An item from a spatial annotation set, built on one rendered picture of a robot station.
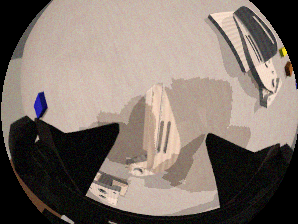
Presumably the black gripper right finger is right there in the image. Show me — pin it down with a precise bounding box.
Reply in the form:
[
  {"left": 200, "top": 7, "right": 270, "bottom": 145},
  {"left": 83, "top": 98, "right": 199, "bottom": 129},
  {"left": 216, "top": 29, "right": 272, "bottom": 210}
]
[{"left": 205, "top": 133, "right": 281, "bottom": 206}]

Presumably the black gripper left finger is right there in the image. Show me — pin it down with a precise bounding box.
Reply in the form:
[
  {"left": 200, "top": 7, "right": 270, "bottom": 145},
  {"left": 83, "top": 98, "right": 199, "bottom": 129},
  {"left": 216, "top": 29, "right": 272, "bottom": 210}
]
[{"left": 35, "top": 119, "right": 120, "bottom": 194}]

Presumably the brown rectangular block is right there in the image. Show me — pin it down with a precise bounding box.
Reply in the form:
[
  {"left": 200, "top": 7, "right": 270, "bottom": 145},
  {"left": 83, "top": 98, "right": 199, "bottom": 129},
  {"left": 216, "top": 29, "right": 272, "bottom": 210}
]
[{"left": 285, "top": 61, "right": 293, "bottom": 77}]

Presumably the yellow flat bar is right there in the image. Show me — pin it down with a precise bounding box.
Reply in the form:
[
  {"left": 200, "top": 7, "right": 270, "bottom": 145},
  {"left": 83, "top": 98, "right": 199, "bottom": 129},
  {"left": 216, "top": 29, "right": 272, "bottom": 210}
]
[{"left": 279, "top": 47, "right": 287, "bottom": 57}]

